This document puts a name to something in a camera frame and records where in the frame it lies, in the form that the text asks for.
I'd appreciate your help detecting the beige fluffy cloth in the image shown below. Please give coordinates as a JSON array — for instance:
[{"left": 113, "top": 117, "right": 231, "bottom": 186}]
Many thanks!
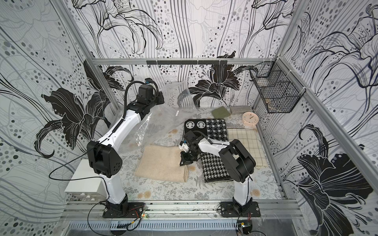
[{"left": 134, "top": 145, "right": 189, "bottom": 183}]

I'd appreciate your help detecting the black white houndstooth scarf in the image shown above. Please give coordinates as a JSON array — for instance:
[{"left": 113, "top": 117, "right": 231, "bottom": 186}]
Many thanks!
[{"left": 200, "top": 153, "right": 232, "bottom": 183}]

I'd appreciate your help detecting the clear plastic vacuum bag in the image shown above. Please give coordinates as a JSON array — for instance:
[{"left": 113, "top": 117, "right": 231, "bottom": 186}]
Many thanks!
[{"left": 133, "top": 81, "right": 197, "bottom": 148}]

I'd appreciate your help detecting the black patterned cloth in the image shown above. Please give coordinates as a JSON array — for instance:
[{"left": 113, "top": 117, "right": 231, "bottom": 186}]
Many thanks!
[{"left": 184, "top": 119, "right": 228, "bottom": 142}]

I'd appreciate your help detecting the green scarf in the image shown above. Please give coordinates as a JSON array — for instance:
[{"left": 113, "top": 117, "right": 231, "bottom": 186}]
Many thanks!
[{"left": 211, "top": 106, "right": 231, "bottom": 119}]

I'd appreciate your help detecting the cream checked scarf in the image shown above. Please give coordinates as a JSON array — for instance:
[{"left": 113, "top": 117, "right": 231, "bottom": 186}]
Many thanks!
[{"left": 227, "top": 129, "right": 269, "bottom": 168}]

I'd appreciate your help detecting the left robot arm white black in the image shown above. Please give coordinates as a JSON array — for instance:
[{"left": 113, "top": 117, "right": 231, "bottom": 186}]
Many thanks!
[{"left": 87, "top": 78, "right": 164, "bottom": 211}]

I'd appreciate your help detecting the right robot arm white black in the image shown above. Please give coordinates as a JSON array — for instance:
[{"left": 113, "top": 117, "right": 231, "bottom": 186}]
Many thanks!
[{"left": 179, "top": 131, "right": 256, "bottom": 207}]

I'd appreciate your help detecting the grey sponge block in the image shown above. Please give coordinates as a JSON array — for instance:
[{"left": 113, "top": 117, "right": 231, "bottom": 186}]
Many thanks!
[{"left": 230, "top": 106, "right": 253, "bottom": 115}]

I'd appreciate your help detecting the pink round clock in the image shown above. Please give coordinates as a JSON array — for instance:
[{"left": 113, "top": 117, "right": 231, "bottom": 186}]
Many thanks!
[{"left": 242, "top": 112, "right": 259, "bottom": 129}]

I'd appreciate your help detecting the small green circuit board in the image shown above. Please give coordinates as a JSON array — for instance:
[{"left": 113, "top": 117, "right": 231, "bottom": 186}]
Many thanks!
[{"left": 236, "top": 221, "right": 253, "bottom": 235}]

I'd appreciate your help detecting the white box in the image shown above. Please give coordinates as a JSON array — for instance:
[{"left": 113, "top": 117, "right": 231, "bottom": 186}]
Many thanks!
[{"left": 65, "top": 159, "right": 107, "bottom": 197}]

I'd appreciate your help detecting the black wall bar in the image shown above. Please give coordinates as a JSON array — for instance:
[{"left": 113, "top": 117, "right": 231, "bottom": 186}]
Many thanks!
[{"left": 146, "top": 60, "right": 228, "bottom": 65}]

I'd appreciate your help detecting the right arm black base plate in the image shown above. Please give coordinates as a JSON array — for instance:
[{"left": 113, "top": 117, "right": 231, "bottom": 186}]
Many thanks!
[{"left": 220, "top": 200, "right": 261, "bottom": 218}]

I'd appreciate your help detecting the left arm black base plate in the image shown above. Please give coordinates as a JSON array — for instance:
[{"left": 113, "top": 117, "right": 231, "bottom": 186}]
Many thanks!
[{"left": 102, "top": 202, "right": 145, "bottom": 219}]

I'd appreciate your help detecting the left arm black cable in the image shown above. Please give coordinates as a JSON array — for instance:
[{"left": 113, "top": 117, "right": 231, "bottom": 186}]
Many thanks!
[{"left": 48, "top": 78, "right": 160, "bottom": 236}]

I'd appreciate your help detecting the black wire basket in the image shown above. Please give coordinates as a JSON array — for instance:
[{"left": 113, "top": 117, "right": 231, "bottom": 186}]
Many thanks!
[{"left": 249, "top": 61, "right": 301, "bottom": 114}]

